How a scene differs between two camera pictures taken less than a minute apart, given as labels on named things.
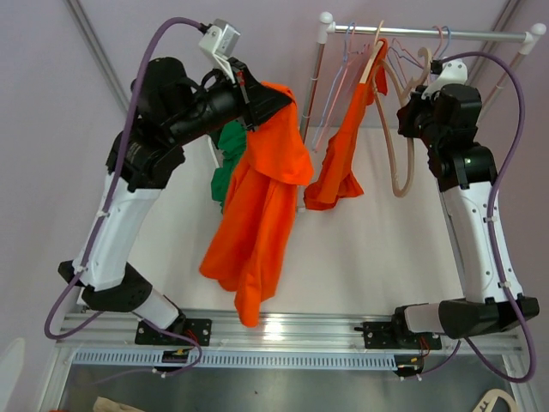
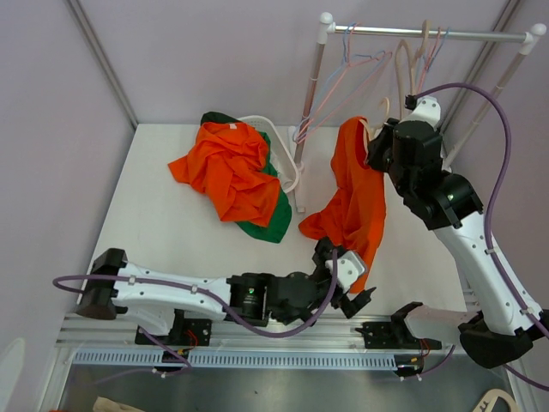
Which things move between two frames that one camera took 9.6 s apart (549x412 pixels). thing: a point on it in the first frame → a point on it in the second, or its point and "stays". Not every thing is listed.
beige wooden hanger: x=377 y=49 → x=379 y=128
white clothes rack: x=327 y=28 stays
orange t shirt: x=253 y=236 → x=226 y=166
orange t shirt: x=337 y=178 → x=353 y=221
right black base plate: x=385 y=336 stays
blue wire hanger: x=449 y=40 → x=435 y=56
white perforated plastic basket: x=215 y=155 → x=281 y=157
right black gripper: x=406 y=114 → x=376 y=146
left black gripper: x=255 y=102 → x=347 y=305
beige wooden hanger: x=408 y=97 → x=426 y=27
